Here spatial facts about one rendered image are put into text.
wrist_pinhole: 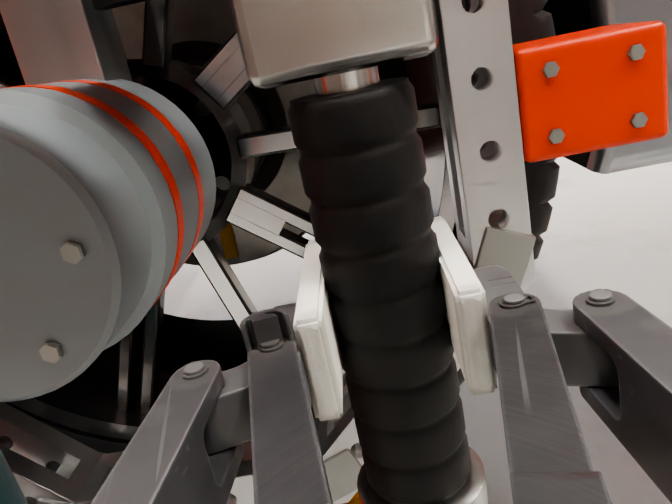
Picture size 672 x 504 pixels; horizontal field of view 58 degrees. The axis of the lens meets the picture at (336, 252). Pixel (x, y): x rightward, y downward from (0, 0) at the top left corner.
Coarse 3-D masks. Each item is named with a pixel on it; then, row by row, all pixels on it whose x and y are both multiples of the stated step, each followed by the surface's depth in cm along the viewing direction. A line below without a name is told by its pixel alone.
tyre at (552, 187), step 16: (512, 0) 43; (528, 0) 43; (544, 0) 43; (512, 16) 43; (528, 16) 43; (544, 16) 43; (512, 32) 43; (528, 32) 43; (544, 32) 44; (544, 160) 46; (528, 176) 47; (544, 176) 47; (528, 192) 47; (544, 192) 47; (544, 208) 48; (544, 224) 48; (32, 416) 54; (64, 432) 55; (80, 432) 55; (96, 448) 55; (112, 448) 55
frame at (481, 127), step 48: (480, 0) 36; (480, 48) 36; (480, 96) 37; (480, 144) 38; (480, 192) 39; (480, 240) 40; (528, 240) 39; (0, 432) 50; (48, 432) 51; (336, 432) 45; (48, 480) 47; (96, 480) 49; (240, 480) 46; (336, 480) 45
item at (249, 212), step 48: (144, 48) 46; (240, 48) 46; (192, 96) 51; (432, 96) 49; (240, 144) 48; (288, 144) 48; (432, 144) 53; (240, 192) 49; (432, 192) 52; (288, 240) 51; (240, 288) 53; (144, 336) 54; (192, 336) 72; (240, 336) 71; (96, 384) 59; (144, 384) 55; (96, 432) 55
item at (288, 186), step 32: (192, 0) 63; (224, 0) 63; (128, 32) 64; (192, 32) 64; (224, 32) 64; (192, 64) 61; (256, 96) 64; (288, 96) 66; (256, 128) 63; (256, 160) 64; (288, 160) 68; (288, 192) 69; (192, 256) 72; (224, 256) 72; (256, 256) 72
